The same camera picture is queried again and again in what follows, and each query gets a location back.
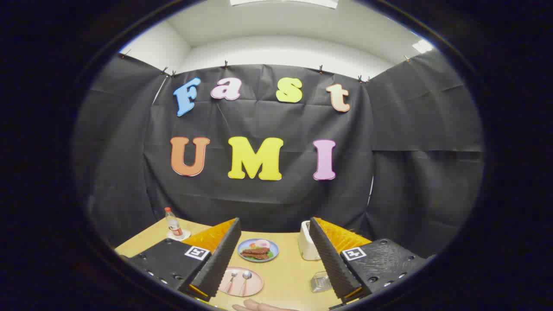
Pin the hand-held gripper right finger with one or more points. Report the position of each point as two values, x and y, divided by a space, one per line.
330 263

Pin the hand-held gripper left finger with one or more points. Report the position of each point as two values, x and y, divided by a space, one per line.
218 263

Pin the white toaster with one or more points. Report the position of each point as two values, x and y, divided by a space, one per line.
306 244

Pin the brown meat slice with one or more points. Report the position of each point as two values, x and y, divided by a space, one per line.
255 256
257 250

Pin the pink plate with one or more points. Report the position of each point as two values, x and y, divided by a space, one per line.
255 285

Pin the white square coaster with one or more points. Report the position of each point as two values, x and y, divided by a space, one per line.
185 235

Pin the pink ham slice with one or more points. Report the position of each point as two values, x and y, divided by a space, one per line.
262 244

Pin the green lettuce leaf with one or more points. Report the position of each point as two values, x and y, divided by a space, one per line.
271 255

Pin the blue plate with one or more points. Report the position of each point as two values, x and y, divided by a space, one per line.
274 248

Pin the clear bottle with red cap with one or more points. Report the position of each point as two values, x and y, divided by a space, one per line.
173 224

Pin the ceiling light panel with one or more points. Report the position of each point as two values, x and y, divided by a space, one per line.
281 2
422 46

